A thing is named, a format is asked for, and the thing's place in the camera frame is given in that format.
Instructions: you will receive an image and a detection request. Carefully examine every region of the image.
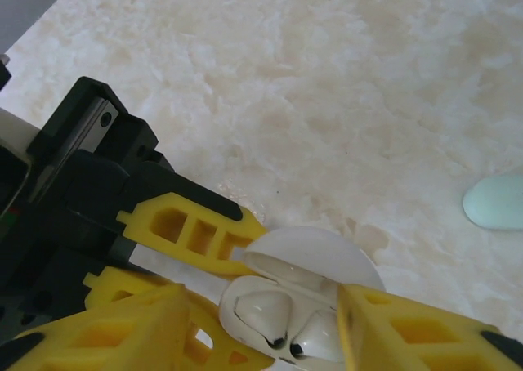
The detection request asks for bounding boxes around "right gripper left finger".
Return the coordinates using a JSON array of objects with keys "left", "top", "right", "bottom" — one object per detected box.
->
[{"left": 0, "top": 283, "right": 198, "bottom": 371}]

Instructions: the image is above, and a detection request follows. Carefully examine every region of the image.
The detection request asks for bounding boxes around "green earbud case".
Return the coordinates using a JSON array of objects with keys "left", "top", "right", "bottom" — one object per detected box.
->
[{"left": 462, "top": 173, "right": 523, "bottom": 230}]

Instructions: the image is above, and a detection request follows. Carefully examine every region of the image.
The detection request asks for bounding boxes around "white earbud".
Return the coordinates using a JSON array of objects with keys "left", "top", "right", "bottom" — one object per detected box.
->
[
  {"left": 285, "top": 309, "right": 346, "bottom": 364},
  {"left": 232, "top": 291, "right": 293, "bottom": 350}
]

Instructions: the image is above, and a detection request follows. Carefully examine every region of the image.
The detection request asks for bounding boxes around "white earbud case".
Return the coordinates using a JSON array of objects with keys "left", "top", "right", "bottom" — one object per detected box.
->
[{"left": 218, "top": 226, "right": 387, "bottom": 366}]

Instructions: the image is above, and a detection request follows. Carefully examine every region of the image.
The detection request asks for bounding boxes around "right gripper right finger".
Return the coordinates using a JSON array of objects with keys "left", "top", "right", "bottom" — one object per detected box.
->
[{"left": 336, "top": 283, "right": 523, "bottom": 371}]

